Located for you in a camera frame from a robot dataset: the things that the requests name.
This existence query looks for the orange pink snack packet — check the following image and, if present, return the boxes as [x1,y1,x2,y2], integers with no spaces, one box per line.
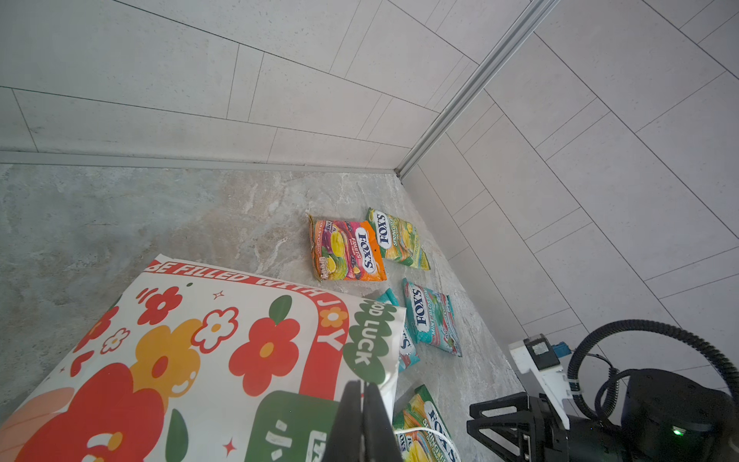
[309,216,387,282]

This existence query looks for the green red snack packet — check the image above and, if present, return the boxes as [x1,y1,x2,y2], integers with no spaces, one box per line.
[377,289,421,373]

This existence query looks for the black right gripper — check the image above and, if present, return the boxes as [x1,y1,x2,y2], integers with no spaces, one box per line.
[467,369,738,462]

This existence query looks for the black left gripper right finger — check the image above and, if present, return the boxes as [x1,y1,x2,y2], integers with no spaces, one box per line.
[362,382,403,462]

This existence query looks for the white paper bag red flowers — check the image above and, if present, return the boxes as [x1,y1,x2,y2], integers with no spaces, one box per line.
[1,255,405,461]

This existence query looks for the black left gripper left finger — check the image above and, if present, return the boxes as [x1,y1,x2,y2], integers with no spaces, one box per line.
[323,381,363,462]

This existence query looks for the green yellow snack packet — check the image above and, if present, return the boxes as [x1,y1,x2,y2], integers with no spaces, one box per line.
[367,208,431,271]

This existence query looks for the aluminium corner profile right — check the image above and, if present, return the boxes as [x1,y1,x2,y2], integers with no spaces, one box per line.
[395,0,559,181]

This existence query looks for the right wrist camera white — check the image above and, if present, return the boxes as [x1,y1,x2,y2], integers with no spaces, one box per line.
[508,334,573,430]

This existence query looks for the teal pink snack packet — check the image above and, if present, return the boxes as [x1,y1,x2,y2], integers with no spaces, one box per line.
[403,278,463,357]

